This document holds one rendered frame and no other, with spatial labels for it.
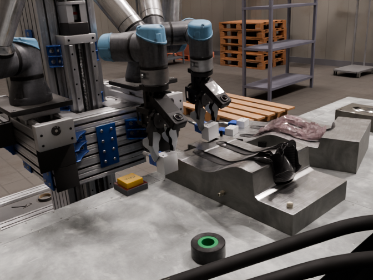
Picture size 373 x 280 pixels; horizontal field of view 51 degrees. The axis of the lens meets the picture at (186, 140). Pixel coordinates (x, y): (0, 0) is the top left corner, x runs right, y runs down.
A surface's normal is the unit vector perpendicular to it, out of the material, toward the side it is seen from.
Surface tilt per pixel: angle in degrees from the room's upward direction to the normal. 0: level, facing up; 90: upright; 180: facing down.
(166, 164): 90
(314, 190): 0
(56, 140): 90
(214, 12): 90
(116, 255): 0
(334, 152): 90
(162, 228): 0
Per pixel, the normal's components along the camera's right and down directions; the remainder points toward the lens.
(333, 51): -0.76, 0.25
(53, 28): 0.64, 0.22
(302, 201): -0.05, -0.94
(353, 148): -0.52, 0.31
